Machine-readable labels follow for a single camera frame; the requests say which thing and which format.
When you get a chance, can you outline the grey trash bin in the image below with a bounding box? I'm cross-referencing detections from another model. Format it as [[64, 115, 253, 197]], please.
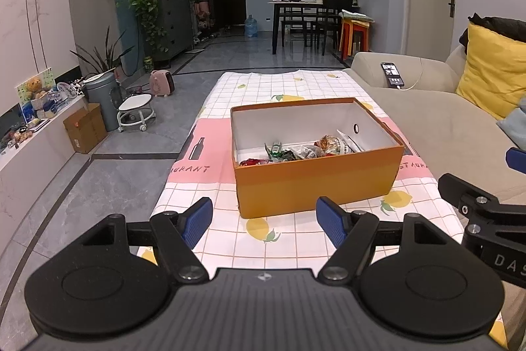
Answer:
[[83, 72, 122, 132]]

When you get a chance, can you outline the beige sofa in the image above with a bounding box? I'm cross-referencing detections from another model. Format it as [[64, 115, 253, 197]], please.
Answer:
[[342, 44, 526, 335]]

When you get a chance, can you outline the dark blanket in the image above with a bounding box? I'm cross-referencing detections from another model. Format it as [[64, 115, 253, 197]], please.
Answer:
[[459, 13, 526, 47]]

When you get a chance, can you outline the black smartphone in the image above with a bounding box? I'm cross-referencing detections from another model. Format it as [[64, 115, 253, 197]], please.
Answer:
[[380, 62, 405, 88]]

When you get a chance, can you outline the checked lemon print tablecloth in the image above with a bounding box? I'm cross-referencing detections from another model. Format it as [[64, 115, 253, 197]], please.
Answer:
[[135, 69, 510, 349]]

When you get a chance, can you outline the cluster of small trinkets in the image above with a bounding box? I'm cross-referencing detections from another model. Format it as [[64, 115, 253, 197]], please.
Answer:
[[47, 77, 89, 117]]

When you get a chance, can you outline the yellow cushion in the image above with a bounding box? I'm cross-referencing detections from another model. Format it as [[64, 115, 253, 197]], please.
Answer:
[[455, 22, 526, 120]]

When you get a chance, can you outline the dark dining chair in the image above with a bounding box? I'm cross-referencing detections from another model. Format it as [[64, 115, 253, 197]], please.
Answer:
[[312, 0, 350, 56], [281, 6, 317, 47]]

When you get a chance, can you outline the long leaf potted plant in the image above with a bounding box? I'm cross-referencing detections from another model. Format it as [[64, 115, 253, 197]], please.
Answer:
[[70, 26, 136, 78]]

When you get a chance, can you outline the white rolling stool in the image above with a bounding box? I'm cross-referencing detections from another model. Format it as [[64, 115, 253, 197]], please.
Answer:
[[117, 95, 156, 132]]

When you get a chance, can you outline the shoe rack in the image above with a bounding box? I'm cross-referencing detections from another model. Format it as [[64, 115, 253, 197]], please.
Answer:
[[193, 0, 216, 41]]

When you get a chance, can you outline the striped folded cloth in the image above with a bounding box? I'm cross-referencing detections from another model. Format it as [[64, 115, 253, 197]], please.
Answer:
[[339, 9, 375, 23]]

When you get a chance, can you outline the stack of coloured stools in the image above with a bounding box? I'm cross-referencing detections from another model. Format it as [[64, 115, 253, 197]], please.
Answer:
[[339, 17, 371, 62]]

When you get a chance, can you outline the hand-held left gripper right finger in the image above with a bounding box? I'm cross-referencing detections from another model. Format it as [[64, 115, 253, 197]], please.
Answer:
[[316, 196, 453, 285]]

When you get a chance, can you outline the red yellow snack packet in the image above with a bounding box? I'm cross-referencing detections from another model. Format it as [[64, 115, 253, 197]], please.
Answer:
[[314, 134, 350, 158]]

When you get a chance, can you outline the light blue cushion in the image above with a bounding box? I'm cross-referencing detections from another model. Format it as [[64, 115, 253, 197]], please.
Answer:
[[496, 96, 526, 150]]

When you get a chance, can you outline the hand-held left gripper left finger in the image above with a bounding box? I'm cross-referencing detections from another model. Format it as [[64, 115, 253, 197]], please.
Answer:
[[80, 197, 214, 283]]

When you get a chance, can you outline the brown cardboard box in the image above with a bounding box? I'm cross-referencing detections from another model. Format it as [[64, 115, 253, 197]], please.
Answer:
[[63, 103, 108, 154]]

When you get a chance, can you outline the dark grey drawer cabinet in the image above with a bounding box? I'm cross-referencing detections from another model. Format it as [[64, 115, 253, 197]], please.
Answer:
[[158, 0, 194, 60]]

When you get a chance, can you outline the white snack packet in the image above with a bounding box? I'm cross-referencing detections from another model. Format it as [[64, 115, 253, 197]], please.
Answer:
[[336, 129, 366, 153]]

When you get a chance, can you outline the clear snack packet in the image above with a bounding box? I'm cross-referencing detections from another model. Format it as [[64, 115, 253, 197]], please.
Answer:
[[288, 144, 325, 160]]

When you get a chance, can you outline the orange cardboard box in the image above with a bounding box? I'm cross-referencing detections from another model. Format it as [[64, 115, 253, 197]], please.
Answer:
[[230, 97, 405, 219]]

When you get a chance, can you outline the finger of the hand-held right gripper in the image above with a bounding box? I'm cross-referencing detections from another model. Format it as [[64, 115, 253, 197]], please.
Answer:
[[438, 173, 514, 220], [505, 147, 526, 176]]

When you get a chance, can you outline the white charging cable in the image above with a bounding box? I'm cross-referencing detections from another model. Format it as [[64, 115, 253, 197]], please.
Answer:
[[396, 59, 424, 91]]

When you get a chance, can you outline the dining table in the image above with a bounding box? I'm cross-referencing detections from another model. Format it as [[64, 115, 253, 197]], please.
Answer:
[[268, 0, 362, 56]]

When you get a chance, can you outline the black green snack packet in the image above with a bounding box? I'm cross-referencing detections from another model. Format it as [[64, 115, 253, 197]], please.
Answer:
[[264, 140, 297, 163]]

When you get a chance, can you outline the teddy bear picture card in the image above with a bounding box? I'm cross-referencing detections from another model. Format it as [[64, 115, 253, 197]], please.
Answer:
[[15, 67, 56, 117]]

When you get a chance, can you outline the trailing green pothos plant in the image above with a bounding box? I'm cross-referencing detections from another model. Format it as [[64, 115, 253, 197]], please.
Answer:
[[128, 0, 190, 56]]

